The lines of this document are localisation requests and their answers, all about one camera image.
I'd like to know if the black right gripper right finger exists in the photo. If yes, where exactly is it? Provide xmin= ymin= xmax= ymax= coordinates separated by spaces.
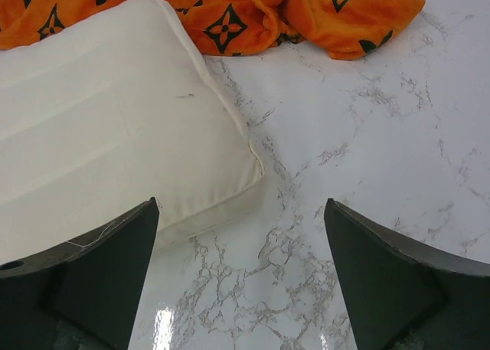
xmin=324 ymin=198 xmax=489 ymax=349

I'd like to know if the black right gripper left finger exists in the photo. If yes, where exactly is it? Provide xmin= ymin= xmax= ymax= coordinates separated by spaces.
xmin=1 ymin=198 xmax=159 ymax=349

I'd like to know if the cream white pillow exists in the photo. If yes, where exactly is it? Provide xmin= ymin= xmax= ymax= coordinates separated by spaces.
xmin=1 ymin=0 xmax=266 ymax=262

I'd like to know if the orange black patterned pillowcase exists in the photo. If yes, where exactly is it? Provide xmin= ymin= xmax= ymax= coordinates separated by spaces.
xmin=1 ymin=0 xmax=425 ymax=60

